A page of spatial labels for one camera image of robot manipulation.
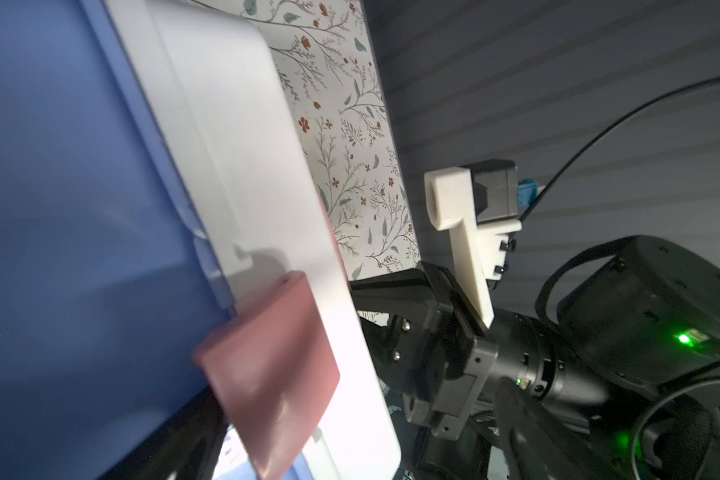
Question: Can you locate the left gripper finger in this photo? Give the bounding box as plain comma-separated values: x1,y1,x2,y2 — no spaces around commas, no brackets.
101,387,228,480

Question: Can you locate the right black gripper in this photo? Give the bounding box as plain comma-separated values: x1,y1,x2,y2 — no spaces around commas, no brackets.
350,262,498,441

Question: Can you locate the white blue tool box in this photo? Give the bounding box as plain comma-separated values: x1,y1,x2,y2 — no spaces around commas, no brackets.
0,1,401,479

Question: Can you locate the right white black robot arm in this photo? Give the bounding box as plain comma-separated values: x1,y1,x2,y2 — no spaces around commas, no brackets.
350,159,720,479

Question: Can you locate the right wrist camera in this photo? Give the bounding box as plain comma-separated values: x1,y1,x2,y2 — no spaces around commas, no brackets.
424,159,544,327

